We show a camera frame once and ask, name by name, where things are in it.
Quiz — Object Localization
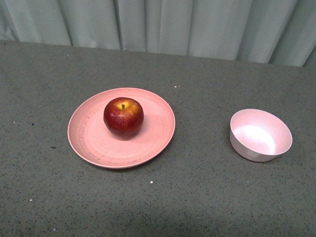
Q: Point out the pink plate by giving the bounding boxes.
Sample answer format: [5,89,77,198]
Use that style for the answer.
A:
[68,88,176,169]

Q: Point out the white curtain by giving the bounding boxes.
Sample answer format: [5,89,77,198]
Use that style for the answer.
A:
[0,0,316,67]

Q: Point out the red apple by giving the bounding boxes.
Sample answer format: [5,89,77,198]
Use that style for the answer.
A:
[103,97,144,140]

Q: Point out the light pink bowl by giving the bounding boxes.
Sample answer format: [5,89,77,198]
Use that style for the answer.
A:
[230,109,293,162]

